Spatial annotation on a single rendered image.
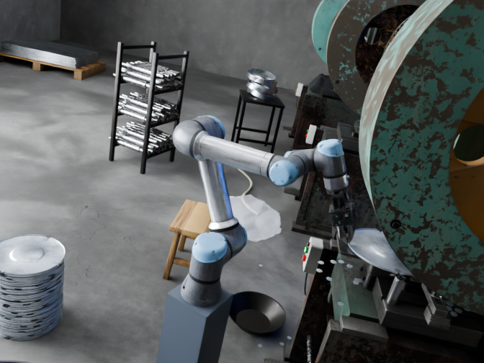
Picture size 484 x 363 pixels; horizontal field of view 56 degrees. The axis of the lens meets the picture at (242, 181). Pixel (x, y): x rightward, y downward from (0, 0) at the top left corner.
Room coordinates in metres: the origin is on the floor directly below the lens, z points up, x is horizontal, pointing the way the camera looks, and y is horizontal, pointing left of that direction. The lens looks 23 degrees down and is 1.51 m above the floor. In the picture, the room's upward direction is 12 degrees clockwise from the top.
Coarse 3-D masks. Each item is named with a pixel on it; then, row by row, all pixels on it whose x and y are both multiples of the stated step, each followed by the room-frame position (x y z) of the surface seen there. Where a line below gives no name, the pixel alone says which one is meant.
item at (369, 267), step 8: (344, 248) 1.32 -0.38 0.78; (352, 256) 1.30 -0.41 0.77; (368, 264) 1.35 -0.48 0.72; (360, 272) 1.41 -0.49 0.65; (368, 272) 1.32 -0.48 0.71; (376, 272) 1.31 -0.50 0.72; (384, 272) 1.31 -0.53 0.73; (392, 272) 1.31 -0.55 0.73; (368, 280) 1.32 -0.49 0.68; (368, 288) 1.31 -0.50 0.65
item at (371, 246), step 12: (360, 228) 1.48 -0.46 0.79; (372, 228) 1.50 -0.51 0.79; (360, 240) 1.40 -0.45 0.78; (372, 240) 1.42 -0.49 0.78; (384, 240) 1.44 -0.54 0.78; (360, 252) 1.31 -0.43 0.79; (372, 252) 1.33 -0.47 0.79; (384, 252) 1.33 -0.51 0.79; (372, 264) 1.24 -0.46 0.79; (384, 264) 1.26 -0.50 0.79; (396, 264) 1.27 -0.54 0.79
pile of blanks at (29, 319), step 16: (64, 256) 1.59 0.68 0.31; (0, 272) 1.39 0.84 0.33; (48, 272) 1.46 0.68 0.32; (0, 288) 1.39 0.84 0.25; (16, 288) 1.40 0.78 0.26; (32, 288) 1.42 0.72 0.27; (48, 288) 1.47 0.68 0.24; (0, 304) 1.39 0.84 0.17; (16, 304) 1.39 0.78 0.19; (32, 304) 1.42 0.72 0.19; (48, 304) 1.46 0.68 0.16; (0, 320) 1.39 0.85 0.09; (16, 320) 1.39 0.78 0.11; (32, 320) 1.42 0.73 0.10; (48, 320) 1.47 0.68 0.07; (16, 336) 1.39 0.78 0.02; (32, 336) 1.42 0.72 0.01
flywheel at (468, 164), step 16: (480, 96) 0.97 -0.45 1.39; (480, 112) 0.97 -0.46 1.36; (464, 128) 0.97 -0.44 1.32; (480, 160) 0.99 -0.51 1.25; (464, 176) 0.97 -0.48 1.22; (480, 176) 0.97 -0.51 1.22; (464, 192) 0.97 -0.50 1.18; (480, 192) 0.97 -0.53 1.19; (464, 208) 0.97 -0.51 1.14; (480, 208) 0.96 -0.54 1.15; (480, 224) 0.96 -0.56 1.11
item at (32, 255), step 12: (12, 240) 1.61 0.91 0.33; (24, 240) 1.62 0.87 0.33; (36, 240) 1.64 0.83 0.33; (48, 240) 1.66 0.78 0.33; (0, 252) 1.51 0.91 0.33; (12, 252) 1.52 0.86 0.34; (24, 252) 1.53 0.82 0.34; (36, 252) 1.55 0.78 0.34; (48, 252) 1.57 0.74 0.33; (60, 252) 1.59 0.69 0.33; (0, 264) 1.43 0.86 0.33; (12, 264) 1.45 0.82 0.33; (24, 264) 1.46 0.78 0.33; (36, 264) 1.48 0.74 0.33; (48, 264) 1.49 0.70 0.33
